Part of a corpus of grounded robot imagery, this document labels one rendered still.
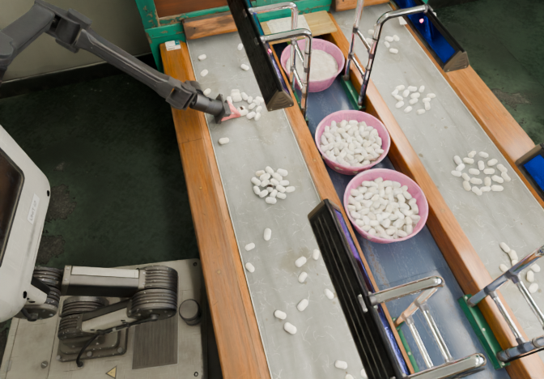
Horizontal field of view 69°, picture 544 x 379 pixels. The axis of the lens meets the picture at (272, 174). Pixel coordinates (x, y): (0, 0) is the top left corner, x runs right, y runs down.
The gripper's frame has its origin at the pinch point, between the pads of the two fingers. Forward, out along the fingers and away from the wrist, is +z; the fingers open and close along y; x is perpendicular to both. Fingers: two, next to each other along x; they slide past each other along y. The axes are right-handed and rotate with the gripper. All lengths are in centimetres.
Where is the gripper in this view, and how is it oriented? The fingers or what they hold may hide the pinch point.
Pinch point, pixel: (238, 114)
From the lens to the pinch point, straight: 153.9
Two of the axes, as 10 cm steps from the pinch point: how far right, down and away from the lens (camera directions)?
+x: -6.0, 5.8, 5.6
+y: -2.8, -8.0, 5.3
